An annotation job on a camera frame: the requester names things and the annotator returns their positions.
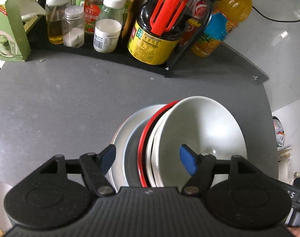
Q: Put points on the red label sauce bottle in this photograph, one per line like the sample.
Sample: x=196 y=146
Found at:
x=92 y=9

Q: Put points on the white cap plastic jar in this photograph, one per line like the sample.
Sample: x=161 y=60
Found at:
x=108 y=26

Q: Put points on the black wire spice rack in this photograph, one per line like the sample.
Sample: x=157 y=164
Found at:
x=38 y=40

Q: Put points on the glass salt shaker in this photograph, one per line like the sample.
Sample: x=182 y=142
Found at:
x=73 y=26

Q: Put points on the white plate with Sweet print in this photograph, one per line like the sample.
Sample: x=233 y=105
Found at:
x=132 y=125

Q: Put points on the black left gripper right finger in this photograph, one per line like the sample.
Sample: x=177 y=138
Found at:
x=203 y=168

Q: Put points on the green cardboard box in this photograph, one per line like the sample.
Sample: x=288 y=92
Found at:
x=14 y=45

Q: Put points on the orange juice bottle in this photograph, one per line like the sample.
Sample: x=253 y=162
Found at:
x=226 y=17

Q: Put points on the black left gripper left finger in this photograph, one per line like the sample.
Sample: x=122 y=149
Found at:
x=90 y=166

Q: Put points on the white rice cooker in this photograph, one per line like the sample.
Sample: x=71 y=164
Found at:
x=286 y=170

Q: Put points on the white deep ceramic bowl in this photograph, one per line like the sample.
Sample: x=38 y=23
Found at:
x=149 y=170

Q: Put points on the brown sauce bottle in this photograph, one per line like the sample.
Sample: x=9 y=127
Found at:
x=133 y=9

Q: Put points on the white plate with Barbry print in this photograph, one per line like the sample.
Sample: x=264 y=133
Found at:
x=130 y=157

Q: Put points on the clear oil dispenser bottle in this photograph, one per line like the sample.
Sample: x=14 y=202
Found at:
x=54 y=12

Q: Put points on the red label drink bottle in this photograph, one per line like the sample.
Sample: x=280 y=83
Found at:
x=194 y=22

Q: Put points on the red plate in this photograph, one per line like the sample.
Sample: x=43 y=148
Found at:
x=141 y=152

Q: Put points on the dark soy sauce bottle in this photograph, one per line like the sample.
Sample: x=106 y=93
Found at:
x=157 y=30

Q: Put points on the person's left hand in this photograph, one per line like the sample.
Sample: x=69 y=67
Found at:
x=295 y=231

